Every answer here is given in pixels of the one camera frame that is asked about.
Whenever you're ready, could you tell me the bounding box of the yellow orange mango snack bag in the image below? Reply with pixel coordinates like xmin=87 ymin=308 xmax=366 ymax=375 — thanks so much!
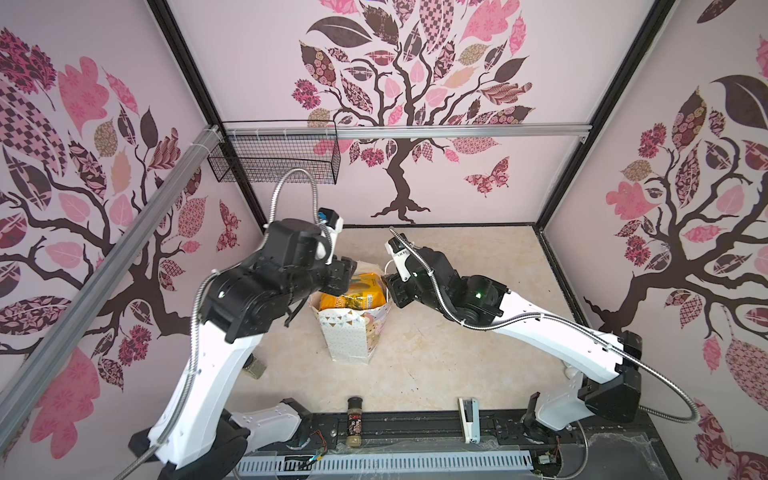
xmin=318 ymin=273 xmax=387 ymax=311

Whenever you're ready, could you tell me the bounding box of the white paper bag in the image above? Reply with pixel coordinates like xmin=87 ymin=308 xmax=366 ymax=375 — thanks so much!
xmin=310 ymin=262 xmax=391 ymax=364

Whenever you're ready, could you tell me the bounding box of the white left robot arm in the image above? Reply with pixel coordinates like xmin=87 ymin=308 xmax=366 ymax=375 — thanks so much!
xmin=119 ymin=208 xmax=357 ymax=479

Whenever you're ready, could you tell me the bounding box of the small glass spice jar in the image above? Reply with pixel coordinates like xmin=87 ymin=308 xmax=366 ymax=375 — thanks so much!
xmin=242 ymin=354 xmax=267 ymax=380

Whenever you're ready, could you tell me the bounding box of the spice bottle black cap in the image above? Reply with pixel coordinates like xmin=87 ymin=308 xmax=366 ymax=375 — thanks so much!
xmin=345 ymin=396 xmax=363 ymax=448

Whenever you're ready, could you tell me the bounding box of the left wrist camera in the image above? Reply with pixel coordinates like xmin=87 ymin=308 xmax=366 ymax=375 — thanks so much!
xmin=317 ymin=208 xmax=344 ymax=265

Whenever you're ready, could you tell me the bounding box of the black wire basket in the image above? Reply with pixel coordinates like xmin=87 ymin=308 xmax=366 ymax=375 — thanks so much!
xmin=208 ymin=120 xmax=341 ymax=185

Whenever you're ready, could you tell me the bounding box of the back aluminium rail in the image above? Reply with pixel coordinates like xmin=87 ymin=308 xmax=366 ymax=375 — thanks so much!
xmin=225 ymin=122 xmax=592 ymax=140

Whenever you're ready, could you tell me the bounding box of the aluminium rail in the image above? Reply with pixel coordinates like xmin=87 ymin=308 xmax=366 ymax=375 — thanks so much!
xmin=1 ymin=125 xmax=222 ymax=448
xmin=225 ymin=122 xmax=592 ymax=140

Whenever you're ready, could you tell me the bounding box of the white slotted cable duct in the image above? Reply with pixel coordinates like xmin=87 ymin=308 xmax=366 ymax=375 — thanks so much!
xmin=236 ymin=451 xmax=534 ymax=479

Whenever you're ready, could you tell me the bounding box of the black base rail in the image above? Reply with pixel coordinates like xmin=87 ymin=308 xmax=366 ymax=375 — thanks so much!
xmin=180 ymin=409 xmax=681 ymax=479

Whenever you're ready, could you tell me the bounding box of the left aluminium rail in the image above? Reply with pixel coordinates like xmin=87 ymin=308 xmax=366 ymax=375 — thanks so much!
xmin=1 ymin=125 xmax=222 ymax=448

